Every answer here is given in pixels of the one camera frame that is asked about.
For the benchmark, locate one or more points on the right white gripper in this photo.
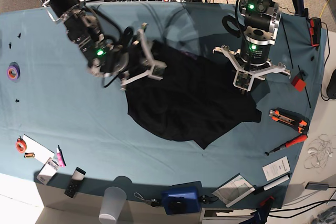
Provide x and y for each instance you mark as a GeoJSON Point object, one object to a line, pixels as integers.
{"type": "Point", "coordinates": [141, 61]}

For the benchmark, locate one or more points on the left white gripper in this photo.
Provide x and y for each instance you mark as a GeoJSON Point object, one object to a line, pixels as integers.
{"type": "Point", "coordinates": [244, 79]}

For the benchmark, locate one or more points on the black t-shirt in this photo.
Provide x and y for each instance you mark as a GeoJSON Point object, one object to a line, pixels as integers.
{"type": "Point", "coordinates": [194, 101]}

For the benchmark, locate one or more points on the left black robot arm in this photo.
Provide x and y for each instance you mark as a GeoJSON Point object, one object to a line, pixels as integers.
{"type": "Point", "coordinates": [256, 23]}

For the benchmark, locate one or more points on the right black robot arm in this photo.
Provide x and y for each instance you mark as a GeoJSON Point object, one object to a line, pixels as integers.
{"type": "Point", "coordinates": [109, 52]}

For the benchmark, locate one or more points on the red cube block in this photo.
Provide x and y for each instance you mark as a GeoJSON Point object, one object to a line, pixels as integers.
{"type": "Point", "coordinates": [297, 83]}

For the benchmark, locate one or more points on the thin black rod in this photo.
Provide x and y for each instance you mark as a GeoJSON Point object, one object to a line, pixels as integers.
{"type": "Point", "coordinates": [302, 73]}

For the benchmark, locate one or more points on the orange black utility knife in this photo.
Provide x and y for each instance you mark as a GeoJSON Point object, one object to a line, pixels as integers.
{"type": "Point", "coordinates": [288, 118]}

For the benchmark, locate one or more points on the orange black screwdriver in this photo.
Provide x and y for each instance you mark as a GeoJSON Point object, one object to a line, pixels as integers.
{"type": "Point", "coordinates": [299, 139]}

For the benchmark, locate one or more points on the red black power tool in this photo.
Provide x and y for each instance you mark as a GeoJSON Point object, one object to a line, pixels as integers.
{"type": "Point", "coordinates": [315, 26]}

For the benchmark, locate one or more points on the white printed card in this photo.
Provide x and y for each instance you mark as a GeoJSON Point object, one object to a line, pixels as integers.
{"type": "Point", "coordinates": [276, 168]}

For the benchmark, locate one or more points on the black white marker pen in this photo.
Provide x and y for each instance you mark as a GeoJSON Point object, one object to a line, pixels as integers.
{"type": "Point", "coordinates": [273, 184]}

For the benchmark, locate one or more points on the folded map booklet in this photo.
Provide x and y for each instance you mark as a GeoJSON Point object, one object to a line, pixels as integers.
{"type": "Point", "coordinates": [234, 190]}

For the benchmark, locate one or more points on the teal table cloth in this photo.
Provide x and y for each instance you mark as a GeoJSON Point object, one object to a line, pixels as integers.
{"type": "Point", "coordinates": [56, 101]}

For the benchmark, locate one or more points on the black white remote control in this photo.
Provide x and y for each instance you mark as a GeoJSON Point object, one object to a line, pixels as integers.
{"type": "Point", "coordinates": [75, 182]}

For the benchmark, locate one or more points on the pink glue tube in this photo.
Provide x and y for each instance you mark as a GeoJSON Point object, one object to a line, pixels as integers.
{"type": "Point", "coordinates": [60, 158]}

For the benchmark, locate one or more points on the metal carabiner keyring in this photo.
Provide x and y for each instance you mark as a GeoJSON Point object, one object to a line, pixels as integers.
{"type": "Point", "coordinates": [151, 202]}

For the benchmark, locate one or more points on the translucent plastic cup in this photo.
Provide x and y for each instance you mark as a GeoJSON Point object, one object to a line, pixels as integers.
{"type": "Point", "coordinates": [112, 204]}

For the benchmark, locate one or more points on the purple tape roll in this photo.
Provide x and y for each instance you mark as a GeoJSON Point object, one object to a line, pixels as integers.
{"type": "Point", "coordinates": [13, 71]}

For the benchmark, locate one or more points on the white paper sheet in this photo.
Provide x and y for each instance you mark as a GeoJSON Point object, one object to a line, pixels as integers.
{"type": "Point", "coordinates": [42, 154]}

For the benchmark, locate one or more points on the white packaged card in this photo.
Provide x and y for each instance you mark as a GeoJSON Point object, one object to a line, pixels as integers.
{"type": "Point", "coordinates": [47, 172]}

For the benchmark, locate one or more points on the small brass battery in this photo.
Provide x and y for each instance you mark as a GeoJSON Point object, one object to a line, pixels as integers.
{"type": "Point", "coordinates": [29, 155]}

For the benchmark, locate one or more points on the orange tape roll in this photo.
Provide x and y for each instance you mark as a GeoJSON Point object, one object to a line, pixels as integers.
{"type": "Point", "coordinates": [21, 145]}

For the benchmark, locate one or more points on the blue camera box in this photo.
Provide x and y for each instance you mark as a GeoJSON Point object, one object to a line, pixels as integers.
{"type": "Point", "coordinates": [179, 201]}

